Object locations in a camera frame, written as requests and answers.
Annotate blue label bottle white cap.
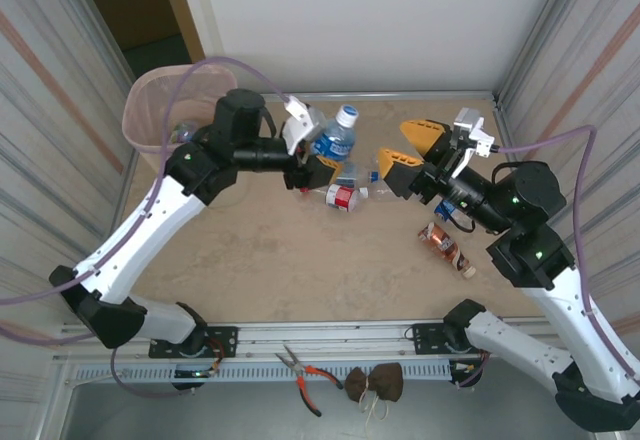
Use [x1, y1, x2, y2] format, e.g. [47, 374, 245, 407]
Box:
[310, 103, 360, 161]

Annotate clear bottle pale blue label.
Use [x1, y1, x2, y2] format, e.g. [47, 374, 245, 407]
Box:
[335, 161, 380, 187]

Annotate clear bottle red label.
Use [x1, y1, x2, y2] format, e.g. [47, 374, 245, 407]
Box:
[298, 183, 362, 214]

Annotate dark blue label bottle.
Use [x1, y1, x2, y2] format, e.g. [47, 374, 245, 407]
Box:
[433, 198, 467, 225]

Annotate brown coffee drink bottle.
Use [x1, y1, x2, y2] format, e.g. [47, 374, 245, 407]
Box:
[417, 221, 478, 280]

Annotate pink beige waste bin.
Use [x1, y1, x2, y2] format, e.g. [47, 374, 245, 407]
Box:
[121, 63, 240, 155]

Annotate wooden door edge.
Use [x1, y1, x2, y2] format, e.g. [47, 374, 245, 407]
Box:
[152, 0, 209, 64]

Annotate brown cloth pouch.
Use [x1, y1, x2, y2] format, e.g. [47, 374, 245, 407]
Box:
[343, 362, 405, 404]

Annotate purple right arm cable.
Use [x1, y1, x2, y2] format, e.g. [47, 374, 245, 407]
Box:
[497, 124, 636, 379]

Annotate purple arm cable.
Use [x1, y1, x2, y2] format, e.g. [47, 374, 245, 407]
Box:
[0, 57, 294, 401]
[497, 124, 636, 379]

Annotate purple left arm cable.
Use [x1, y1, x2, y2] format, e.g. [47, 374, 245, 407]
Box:
[0, 57, 294, 401]

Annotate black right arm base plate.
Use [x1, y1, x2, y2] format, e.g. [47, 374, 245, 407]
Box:
[412, 320, 503, 357]

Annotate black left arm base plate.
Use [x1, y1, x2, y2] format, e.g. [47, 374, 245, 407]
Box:
[148, 326, 239, 360]

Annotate orange handled pliers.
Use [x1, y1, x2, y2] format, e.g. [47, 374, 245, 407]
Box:
[273, 343, 345, 418]

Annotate grey slotted cable duct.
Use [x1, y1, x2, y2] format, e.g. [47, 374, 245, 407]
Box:
[67, 362, 454, 384]

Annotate beige string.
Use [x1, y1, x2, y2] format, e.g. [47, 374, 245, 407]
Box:
[358, 390, 391, 424]

